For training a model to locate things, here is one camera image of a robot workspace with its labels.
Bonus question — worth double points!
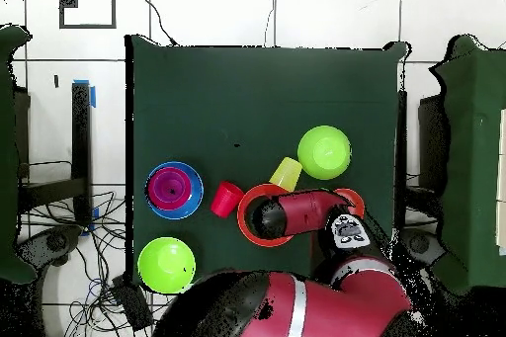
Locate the green bowl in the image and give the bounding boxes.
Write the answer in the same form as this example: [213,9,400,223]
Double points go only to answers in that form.
[136,236,198,295]
[296,125,353,181]

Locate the green covered side table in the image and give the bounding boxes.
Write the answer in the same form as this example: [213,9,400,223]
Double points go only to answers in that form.
[429,35,506,295]
[0,23,39,285]

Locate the large orange bowl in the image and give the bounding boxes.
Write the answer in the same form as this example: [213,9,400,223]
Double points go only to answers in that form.
[236,183,295,248]

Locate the bundle of floor cables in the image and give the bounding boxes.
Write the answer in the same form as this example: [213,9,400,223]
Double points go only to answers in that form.
[19,190,175,337]

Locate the gray chair base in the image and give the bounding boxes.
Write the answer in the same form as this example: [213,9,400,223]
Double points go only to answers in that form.
[397,227,446,271]

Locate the blue bowl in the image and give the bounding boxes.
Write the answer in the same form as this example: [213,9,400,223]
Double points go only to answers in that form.
[144,161,206,220]

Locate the yellow cup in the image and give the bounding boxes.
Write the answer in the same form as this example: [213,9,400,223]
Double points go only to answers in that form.
[269,156,303,194]

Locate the black stool frame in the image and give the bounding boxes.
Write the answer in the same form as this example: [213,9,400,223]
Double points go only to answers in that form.
[15,80,94,227]

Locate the dark green table cloth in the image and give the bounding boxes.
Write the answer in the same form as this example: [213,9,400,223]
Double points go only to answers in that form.
[125,34,408,290]

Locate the red cup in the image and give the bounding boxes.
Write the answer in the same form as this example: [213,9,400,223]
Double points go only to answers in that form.
[210,181,245,219]

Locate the thin floor cable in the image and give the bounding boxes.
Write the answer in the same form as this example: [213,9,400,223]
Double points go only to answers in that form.
[263,0,277,47]

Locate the black floor cable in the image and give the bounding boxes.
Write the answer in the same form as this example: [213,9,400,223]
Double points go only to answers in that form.
[138,0,178,46]

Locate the black chair base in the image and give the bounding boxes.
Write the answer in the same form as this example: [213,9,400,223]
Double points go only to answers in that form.
[15,224,84,269]

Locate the small orange bowl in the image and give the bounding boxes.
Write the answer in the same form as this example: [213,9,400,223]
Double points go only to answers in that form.
[333,188,367,220]

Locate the pink bowl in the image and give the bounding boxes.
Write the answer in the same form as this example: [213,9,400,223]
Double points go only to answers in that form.
[146,166,195,212]

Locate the black power box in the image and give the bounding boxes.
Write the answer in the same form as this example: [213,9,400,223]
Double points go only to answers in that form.
[110,274,154,333]

